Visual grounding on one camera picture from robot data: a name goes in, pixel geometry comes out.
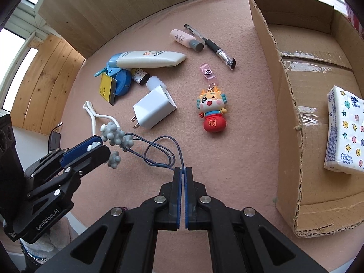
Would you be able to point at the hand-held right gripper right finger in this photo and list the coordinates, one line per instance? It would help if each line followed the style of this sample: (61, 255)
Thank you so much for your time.
(188, 199)

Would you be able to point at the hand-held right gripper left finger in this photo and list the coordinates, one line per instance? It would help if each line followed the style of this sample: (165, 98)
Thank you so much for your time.
(177, 199)

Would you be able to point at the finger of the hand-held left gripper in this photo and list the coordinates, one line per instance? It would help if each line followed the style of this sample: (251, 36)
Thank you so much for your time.
(91, 162)
(79, 150)

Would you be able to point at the blue round tape measure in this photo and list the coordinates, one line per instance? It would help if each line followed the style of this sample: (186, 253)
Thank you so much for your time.
(123, 82)

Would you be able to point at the white plug charger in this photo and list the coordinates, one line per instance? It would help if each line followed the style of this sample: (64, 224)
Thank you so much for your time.
(153, 108)

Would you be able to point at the blue phone stand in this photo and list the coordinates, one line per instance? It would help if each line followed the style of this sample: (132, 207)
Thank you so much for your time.
(109, 69)

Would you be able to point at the patterned small bottle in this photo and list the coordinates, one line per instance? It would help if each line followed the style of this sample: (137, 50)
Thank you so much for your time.
(139, 76)

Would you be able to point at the eye drop bottle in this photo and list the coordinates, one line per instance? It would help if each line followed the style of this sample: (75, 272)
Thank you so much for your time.
(153, 82)

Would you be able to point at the white sunscreen bottle blue cap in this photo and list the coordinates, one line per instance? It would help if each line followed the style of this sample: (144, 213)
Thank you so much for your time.
(148, 59)

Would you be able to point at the small pink plastic bag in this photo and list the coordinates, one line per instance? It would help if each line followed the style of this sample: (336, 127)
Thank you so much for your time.
(207, 72)

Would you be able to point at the pink tube with grey cap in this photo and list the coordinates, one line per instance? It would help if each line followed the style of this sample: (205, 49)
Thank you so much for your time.
(182, 38)

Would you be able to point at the black gel pen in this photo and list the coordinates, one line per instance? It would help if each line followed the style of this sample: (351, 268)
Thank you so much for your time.
(212, 47)

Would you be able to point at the cardboard box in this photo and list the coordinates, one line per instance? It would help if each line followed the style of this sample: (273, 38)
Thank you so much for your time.
(312, 76)

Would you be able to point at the person's left hand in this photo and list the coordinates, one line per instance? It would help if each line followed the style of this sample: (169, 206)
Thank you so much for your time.
(37, 247)

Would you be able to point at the pink felt table cloth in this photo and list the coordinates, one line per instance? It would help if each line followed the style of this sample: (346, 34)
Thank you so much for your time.
(241, 162)

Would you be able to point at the yellow ruler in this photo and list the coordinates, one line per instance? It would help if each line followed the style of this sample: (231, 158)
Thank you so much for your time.
(106, 89)

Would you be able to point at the wooden plank panel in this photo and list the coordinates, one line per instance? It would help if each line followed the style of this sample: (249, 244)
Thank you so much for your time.
(42, 85)

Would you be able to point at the white framed window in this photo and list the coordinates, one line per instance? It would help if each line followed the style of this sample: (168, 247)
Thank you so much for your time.
(17, 48)

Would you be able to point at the wooden board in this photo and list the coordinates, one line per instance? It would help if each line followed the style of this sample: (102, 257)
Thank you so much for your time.
(113, 5)

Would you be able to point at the star-print tissue pack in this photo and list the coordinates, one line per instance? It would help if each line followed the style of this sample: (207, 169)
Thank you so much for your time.
(344, 130)

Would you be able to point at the red and white plant pot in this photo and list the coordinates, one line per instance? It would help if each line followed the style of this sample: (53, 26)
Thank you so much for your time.
(355, 17)

